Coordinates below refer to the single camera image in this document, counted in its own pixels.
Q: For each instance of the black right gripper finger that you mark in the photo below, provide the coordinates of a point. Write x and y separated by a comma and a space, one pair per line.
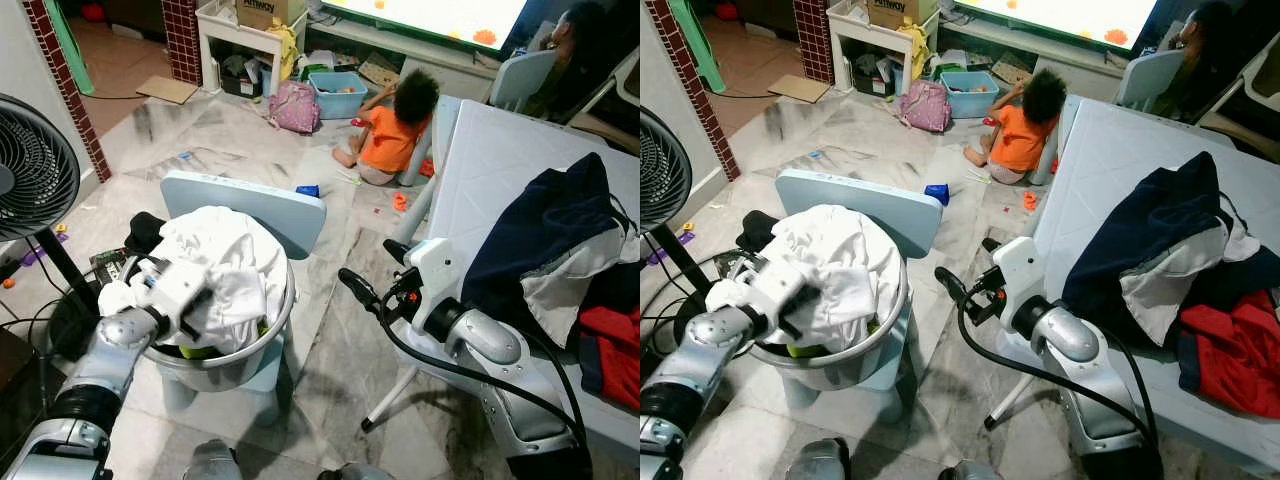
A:
990, 244
952, 285
358, 288
396, 250

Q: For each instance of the white shirt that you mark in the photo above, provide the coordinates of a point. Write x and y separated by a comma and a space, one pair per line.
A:
235, 260
850, 260

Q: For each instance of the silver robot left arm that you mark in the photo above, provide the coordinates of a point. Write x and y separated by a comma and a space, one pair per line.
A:
700, 350
95, 360

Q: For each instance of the yellow green cloth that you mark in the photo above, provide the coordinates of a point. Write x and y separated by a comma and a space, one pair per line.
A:
200, 351
805, 350

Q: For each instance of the small orange toy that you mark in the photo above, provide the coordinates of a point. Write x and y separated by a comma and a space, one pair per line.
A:
1030, 200
400, 202

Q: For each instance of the silver metal laundry basin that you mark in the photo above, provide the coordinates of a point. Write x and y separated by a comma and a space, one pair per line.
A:
230, 365
850, 365

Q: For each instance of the small blue cup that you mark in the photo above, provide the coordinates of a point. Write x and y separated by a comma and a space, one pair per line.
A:
308, 190
937, 194

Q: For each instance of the child in orange shirt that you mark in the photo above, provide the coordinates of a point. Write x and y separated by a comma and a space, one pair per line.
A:
390, 135
1020, 135

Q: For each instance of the white folding table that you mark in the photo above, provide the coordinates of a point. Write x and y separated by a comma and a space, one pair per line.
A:
500, 160
1110, 170

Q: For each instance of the blue plastic storage bin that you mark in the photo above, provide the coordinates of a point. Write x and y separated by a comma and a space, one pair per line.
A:
338, 98
968, 97

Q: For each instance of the grey robot left leg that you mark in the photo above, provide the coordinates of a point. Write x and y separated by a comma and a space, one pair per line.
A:
815, 462
212, 462

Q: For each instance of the grey robot leg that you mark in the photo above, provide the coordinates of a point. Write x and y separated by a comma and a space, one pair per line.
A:
970, 472
212, 462
355, 472
815, 462

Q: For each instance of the navy garment with white lining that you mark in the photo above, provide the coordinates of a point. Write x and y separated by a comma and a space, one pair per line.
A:
1140, 225
545, 220

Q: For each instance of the pink backpack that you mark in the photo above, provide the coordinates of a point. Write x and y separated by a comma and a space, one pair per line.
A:
925, 107
295, 108

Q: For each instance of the black crumpled garment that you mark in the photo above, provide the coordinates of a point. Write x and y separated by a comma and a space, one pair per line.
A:
615, 285
1250, 275

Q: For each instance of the grey robot right leg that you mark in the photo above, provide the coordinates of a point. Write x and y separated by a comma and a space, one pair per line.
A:
970, 472
355, 472

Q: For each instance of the red garment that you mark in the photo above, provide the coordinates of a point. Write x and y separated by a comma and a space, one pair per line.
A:
612, 355
1235, 355

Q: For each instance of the black standing fan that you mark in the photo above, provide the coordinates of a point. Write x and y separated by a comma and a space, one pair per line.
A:
660, 170
35, 170

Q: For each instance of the flat cardboard sheet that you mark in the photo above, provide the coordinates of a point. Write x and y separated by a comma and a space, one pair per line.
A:
798, 88
167, 89

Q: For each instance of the bright television screen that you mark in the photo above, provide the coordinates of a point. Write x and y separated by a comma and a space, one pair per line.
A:
430, 15
1060, 15

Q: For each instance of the white shelf unit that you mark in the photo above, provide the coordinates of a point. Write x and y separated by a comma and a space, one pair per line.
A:
225, 40
860, 40

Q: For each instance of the brown cardboard box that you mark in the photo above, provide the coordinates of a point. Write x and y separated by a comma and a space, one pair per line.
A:
268, 12
900, 12

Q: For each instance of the person in dark clothes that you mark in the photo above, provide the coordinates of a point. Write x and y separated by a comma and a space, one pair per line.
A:
575, 55
1200, 50

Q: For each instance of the red brick column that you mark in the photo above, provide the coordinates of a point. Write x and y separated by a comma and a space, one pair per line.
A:
182, 40
813, 40

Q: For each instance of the green plastic slide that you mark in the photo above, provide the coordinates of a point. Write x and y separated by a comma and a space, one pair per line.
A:
65, 45
695, 40

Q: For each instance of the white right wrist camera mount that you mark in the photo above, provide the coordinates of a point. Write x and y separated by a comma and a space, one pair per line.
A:
435, 270
1020, 270

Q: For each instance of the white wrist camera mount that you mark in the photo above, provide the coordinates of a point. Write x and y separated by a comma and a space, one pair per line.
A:
1020, 270
160, 290
435, 270
750, 290

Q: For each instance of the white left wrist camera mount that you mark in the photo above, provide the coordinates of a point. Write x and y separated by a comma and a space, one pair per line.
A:
750, 290
160, 290

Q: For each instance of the red brick wall edge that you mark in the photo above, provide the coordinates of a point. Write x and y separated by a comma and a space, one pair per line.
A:
695, 90
70, 90

